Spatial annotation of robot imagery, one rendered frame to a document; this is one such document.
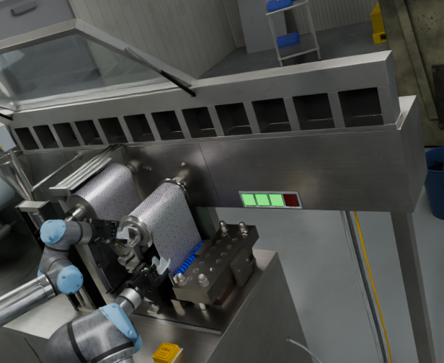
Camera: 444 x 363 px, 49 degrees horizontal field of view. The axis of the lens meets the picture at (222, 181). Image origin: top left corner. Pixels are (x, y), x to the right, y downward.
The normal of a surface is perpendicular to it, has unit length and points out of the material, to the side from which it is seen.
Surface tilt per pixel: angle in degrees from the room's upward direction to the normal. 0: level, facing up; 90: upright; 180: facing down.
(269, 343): 90
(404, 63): 90
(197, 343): 0
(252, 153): 90
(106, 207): 92
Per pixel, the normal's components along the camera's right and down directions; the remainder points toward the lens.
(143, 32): 0.85, -0.04
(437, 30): -0.60, 0.52
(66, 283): 0.58, 0.20
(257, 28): -0.49, 0.34
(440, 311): -0.30, -0.85
